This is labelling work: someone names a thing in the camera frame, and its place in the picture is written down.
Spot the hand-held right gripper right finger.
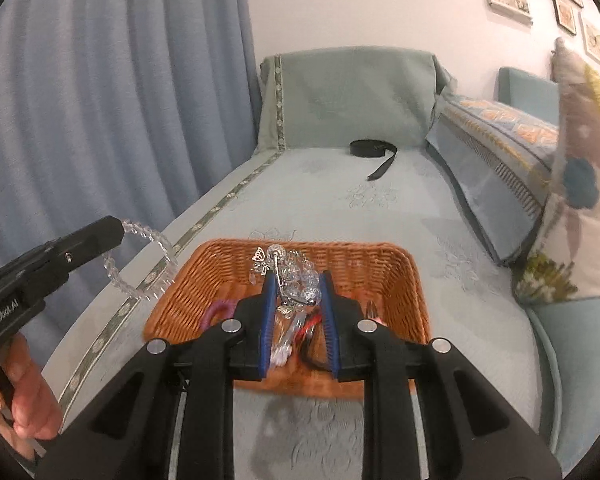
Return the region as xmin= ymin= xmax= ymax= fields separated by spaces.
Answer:
xmin=319 ymin=270 xmax=563 ymax=480

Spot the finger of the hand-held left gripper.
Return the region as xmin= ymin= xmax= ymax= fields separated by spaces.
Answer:
xmin=30 ymin=216 xmax=127 ymax=286

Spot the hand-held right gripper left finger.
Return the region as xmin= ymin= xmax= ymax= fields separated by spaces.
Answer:
xmin=35 ymin=274 xmax=281 ymax=480

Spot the red string bracelet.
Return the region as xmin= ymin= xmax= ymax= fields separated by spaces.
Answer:
xmin=292 ymin=312 xmax=326 ymax=346

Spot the white flower hair clip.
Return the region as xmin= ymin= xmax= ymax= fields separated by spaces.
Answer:
xmin=271 ymin=340 xmax=293 ymax=367

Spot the black wrist watch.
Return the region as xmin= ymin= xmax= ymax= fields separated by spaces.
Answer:
xmin=300 ymin=340 xmax=332 ymax=372

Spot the purple spiral hair tie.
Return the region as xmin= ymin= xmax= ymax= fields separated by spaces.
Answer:
xmin=200 ymin=300 xmax=238 ymax=333

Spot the clear bead bracelet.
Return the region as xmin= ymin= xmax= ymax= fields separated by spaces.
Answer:
xmin=102 ymin=218 xmax=177 ymax=301

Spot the brown wicker basket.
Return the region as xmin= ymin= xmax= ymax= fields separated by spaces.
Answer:
xmin=144 ymin=239 xmax=431 ymax=401

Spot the person's left hand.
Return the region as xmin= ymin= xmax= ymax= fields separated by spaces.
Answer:
xmin=0 ymin=335 xmax=63 ymax=461

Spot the light green sofa cover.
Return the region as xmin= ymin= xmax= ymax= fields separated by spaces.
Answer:
xmin=30 ymin=47 xmax=546 ymax=480

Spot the blue curtain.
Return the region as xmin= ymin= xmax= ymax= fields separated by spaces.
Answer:
xmin=0 ymin=0 xmax=257 ymax=286

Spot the striped blue pillow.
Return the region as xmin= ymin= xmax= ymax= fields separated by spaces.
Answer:
xmin=425 ymin=85 xmax=562 ymax=267

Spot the blue sofa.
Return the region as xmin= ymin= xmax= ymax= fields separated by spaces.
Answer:
xmin=497 ymin=66 xmax=600 ymax=476

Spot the floral pillow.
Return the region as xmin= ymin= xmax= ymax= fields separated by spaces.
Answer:
xmin=512 ymin=37 xmax=600 ymax=306

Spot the small light framed picture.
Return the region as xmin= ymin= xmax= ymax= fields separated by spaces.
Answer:
xmin=580 ymin=17 xmax=600 ymax=66

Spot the small dark framed picture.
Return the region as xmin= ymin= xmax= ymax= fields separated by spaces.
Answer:
xmin=551 ymin=0 xmax=578 ymax=36

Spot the black strap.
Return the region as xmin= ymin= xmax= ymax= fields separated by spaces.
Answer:
xmin=349 ymin=138 xmax=400 ymax=181

